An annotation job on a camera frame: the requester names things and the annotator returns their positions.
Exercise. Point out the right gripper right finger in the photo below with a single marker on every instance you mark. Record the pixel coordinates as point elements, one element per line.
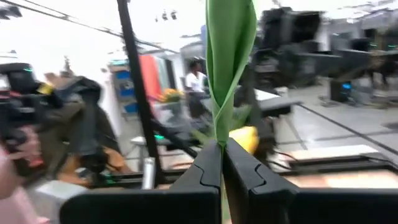
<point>311,208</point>

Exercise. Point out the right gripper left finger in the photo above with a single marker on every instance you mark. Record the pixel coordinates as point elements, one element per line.
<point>155,208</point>

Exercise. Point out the silver metal cylinder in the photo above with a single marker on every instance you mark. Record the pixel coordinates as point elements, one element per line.
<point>148,174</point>

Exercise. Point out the person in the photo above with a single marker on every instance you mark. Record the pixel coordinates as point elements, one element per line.
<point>194,82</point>

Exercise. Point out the orange hanging cloth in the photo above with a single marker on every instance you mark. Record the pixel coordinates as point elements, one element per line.
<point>150,74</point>

